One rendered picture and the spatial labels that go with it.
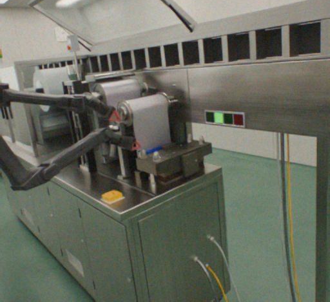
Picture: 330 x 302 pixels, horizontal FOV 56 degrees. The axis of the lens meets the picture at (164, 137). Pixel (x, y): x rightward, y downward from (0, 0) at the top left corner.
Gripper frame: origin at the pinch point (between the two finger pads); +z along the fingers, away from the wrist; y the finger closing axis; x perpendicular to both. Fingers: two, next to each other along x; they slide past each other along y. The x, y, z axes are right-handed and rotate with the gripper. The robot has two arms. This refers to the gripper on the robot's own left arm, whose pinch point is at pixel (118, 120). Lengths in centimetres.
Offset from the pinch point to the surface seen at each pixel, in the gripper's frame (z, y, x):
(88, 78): -13.6, -28.9, 17.5
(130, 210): 7.3, 31.8, -37.7
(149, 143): 20.2, 5.9, -2.7
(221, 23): 2, 40, 55
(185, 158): 28.4, 27.5, -4.3
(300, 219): 200, 13, 12
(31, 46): 49, -551, 158
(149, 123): 14.0, 6.0, 6.2
